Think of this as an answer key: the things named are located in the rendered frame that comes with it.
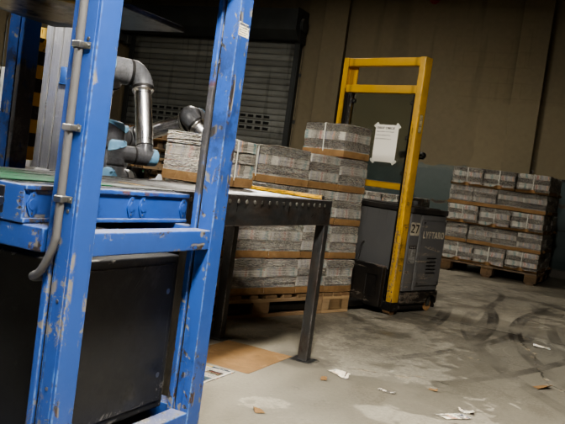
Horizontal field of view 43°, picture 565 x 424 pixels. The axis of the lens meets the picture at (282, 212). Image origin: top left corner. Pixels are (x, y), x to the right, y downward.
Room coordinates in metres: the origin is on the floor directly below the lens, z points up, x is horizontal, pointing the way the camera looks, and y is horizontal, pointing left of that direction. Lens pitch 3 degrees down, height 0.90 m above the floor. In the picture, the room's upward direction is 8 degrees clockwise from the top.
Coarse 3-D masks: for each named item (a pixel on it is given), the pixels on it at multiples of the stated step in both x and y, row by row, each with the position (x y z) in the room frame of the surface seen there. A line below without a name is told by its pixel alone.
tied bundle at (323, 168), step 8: (312, 160) 4.64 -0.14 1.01; (320, 160) 4.70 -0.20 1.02; (328, 160) 4.74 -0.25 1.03; (336, 160) 4.81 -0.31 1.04; (312, 168) 4.65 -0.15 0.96; (320, 168) 4.71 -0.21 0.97; (328, 168) 4.76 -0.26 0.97; (336, 168) 4.82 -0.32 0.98; (312, 176) 4.65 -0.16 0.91; (320, 176) 4.71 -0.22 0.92; (328, 176) 4.76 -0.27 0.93; (336, 176) 4.82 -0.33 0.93
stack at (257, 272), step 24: (312, 192) 4.67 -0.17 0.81; (240, 240) 4.25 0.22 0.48; (264, 240) 4.39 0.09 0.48; (288, 240) 4.54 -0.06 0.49; (312, 240) 4.72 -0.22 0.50; (240, 264) 4.27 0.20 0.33; (264, 264) 4.41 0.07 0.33; (288, 264) 4.57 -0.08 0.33; (216, 288) 4.15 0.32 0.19; (240, 288) 4.29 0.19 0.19; (240, 312) 4.49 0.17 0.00; (264, 312) 4.45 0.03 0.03; (288, 312) 4.61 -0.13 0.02
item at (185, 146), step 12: (168, 132) 3.40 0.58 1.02; (180, 132) 3.37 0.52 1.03; (168, 144) 3.40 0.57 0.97; (180, 144) 3.37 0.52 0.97; (192, 144) 3.34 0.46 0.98; (168, 156) 3.40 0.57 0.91; (180, 156) 3.37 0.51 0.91; (192, 156) 3.34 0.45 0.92; (168, 168) 3.39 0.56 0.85; (180, 168) 3.36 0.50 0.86; (192, 168) 3.34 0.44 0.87; (180, 180) 3.38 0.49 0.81
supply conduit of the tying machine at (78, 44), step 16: (80, 0) 1.65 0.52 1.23; (80, 16) 1.65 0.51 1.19; (80, 32) 1.65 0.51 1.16; (80, 48) 1.65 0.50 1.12; (80, 64) 1.65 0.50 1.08; (64, 128) 1.65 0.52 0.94; (80, 128) 1.65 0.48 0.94; (64, 144) 1.65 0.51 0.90; (64, 160) 1.65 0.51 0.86; (64, 176) 1.65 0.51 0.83; (64, 192) 1.65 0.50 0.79; (48, 256) 1.65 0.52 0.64; (32, 272) 1.67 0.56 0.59
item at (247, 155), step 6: (246, 144) 3.51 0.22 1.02; (252, 144) 3.57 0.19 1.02; (240, 150) 3.48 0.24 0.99; (246, 150) 3.53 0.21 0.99; (252, 150) 3.59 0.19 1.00; (240, 156) 3.48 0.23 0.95; (246, 156) 3.53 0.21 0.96; (252, 156) 3.59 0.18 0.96; (240, 162) 3.49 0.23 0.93; (246, 162) 3.54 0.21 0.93; (252, 162) 3.59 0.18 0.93; (240, 168) 3.50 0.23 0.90; (246, 168) 3.56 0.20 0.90; (252, 168) 3.61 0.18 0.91; (240, 174) 3.51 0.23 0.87; (246, 174) 3.57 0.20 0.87; (252, 174) 3.62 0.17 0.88
